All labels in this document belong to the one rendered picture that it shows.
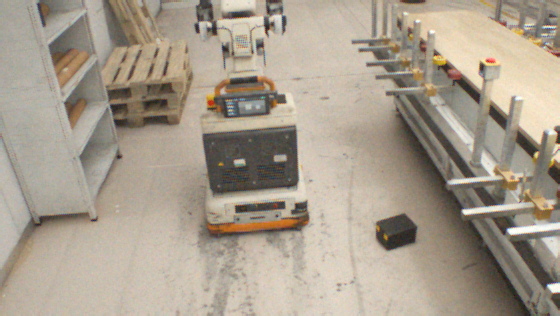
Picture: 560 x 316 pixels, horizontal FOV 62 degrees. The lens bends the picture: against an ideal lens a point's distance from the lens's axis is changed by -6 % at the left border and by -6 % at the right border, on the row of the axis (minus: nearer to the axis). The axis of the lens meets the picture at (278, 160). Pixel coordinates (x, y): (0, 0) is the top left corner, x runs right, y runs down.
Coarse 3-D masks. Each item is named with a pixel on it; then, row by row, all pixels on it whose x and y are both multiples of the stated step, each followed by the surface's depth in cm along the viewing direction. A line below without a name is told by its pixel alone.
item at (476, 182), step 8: (488, 176) 200; (496, 176) 200; (520, 176) 198; (528, 176) 198; (448, 184) 198; (456, 184) 197; (464, 184) 198; (472, 184) 198; (480, 184) 198; (488, 184) 199; (496, 184) 199
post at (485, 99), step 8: (488, 80) 208; (488, 88) 209; (480, 96) 215; (488, 96) 211; (480, 104) 216; (488, 104) 213; (480, 112) 217; (488, 112) 215; (480, 120) 217; (480, 128) 219; (480, 136) 221; (480, 144) 224; (480, 152) 226; (472, 160) 230; (480, 160) 228
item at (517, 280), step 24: (456, 96) 296; (408, 120) 401; (504, 120) 237; (432, 144) 358; (528, 144) 217; (528, 168) 218; (552, 168) 199; (456, 192) 310; (552, 192) 200; (552, 216) 201; (504, 264) 249; (528, 288) 231; (528, 312) 232; (552, 312) 212
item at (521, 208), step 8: (552, 200) 177; (472, 208) 176; (480, 208) 176; (488, 208) 176; (496, 208) 175; (504, 208) 175; (512, 208) 174; (520, 208) 174; (528, 208) 175; (464, 216) 174; (472, 216) 174; (480, 216) 175; (488, 216) 175; (496, 216) 175
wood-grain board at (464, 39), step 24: (408, 24) 374; (432, 24) 371; (456, 24) 369; (480, 24) 367; (456, 48) 319; (480, 48) 318; (504, 48) 316; (528, 48) 314; (504, 72) 279; (528, 72) 277; (552, 72) 275; (504, 96) 250; (528, 96) 248; (552, 96) 247; (528, 120) 225; (552, 120) 223
